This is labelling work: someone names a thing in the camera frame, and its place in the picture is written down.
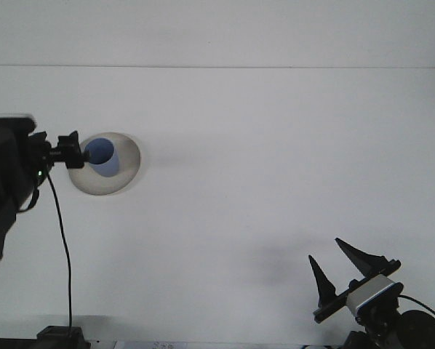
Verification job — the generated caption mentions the pale blue cup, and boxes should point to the pale blue cup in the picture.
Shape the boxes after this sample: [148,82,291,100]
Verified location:
[83,137,121,178]

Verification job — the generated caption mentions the pale round plate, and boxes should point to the pale round plate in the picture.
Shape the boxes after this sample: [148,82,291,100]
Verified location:
[68,131,143,197]

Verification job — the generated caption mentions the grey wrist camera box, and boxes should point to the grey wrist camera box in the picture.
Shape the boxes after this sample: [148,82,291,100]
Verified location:
[347,275,403,318]
[0,113,36,136]

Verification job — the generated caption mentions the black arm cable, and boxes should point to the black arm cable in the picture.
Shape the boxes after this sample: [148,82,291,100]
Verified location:
[399,294,435,328]
[16,169,74,330]

